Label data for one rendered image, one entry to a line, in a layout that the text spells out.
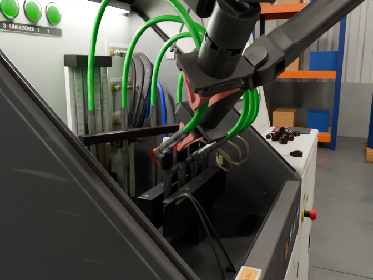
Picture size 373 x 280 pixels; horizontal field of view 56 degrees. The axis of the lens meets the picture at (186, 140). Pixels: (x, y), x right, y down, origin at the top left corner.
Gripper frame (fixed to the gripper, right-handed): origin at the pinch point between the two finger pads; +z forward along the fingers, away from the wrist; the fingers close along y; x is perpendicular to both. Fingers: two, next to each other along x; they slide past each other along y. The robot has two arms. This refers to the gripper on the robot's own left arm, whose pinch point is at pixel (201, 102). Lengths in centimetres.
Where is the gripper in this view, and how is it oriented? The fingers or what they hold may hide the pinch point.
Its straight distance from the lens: 59.6
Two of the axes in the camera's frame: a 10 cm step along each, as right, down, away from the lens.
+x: 4.6, 7.9, -4.0
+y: -8.7, 2.9, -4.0
